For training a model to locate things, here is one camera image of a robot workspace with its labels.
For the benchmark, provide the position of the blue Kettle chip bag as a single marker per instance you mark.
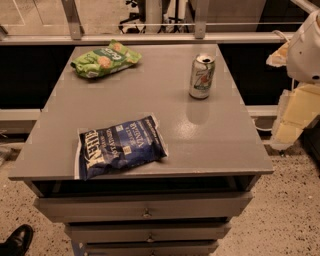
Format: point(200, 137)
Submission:
point(122, 146)

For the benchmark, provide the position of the bottom grey drawer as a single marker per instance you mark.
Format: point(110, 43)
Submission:
point(164, 248)

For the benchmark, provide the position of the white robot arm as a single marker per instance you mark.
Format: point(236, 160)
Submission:
point(303, 55)

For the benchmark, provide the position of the middle grey drawer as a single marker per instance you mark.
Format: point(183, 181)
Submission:
point(148, 232)

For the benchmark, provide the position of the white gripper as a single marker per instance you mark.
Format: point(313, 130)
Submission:
point(305, 55)

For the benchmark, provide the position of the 7up soda can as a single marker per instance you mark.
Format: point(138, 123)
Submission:
point(202, 72)

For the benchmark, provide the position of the grey metal railing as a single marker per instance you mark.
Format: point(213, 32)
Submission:
point(91, 22)

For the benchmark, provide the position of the top grey drawer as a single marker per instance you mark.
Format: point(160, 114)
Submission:
point(143, 207)

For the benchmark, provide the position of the grey drawer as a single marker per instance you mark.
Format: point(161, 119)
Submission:
point(148, 232)
point(164, 248)
point(143, 207)

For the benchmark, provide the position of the green rice chip bag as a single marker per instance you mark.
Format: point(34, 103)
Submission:
point(105, 61)

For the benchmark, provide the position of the black office chair base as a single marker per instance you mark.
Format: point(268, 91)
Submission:
point(154, 17)

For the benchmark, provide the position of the black leather shoe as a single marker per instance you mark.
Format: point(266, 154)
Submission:
point(18, 243)

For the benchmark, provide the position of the grey drawer cabinet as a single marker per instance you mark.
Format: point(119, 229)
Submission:
point(213, 146)

